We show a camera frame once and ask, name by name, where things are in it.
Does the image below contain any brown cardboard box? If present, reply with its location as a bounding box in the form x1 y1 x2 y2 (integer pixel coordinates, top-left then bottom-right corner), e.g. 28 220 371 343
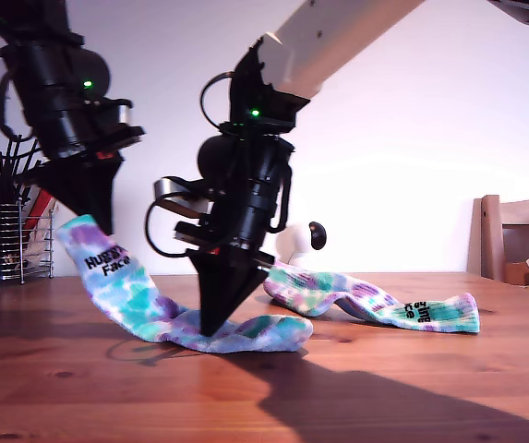
503 261 529 286

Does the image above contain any wooden chair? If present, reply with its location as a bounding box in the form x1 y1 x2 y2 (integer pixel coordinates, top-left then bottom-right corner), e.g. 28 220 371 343
466 194 529 287

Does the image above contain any tie-dye Hugging Face sock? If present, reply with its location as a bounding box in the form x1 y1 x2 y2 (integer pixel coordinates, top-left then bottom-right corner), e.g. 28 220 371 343
263 260 481 334
55 213 315 355

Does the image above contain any white paper packet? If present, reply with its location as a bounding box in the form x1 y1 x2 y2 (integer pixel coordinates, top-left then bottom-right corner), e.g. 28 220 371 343
22 219 55 269

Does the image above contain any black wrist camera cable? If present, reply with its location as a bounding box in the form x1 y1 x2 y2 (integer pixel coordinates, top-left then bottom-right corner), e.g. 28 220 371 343
145 193 194 257

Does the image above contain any red and yellow paper packet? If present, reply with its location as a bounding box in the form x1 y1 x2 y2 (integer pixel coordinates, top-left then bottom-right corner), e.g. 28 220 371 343
21 186 58 232

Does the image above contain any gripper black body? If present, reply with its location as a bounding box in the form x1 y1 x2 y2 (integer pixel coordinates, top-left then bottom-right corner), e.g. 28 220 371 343
174 183 283 271
28 103 145 163

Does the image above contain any white round security camera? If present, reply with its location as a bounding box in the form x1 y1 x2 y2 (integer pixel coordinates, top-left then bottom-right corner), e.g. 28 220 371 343
275 220 329 269

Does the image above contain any black chopstick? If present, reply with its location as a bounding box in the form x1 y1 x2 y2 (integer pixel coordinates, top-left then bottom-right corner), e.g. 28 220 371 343
6 140 21 184
0 139 14 181

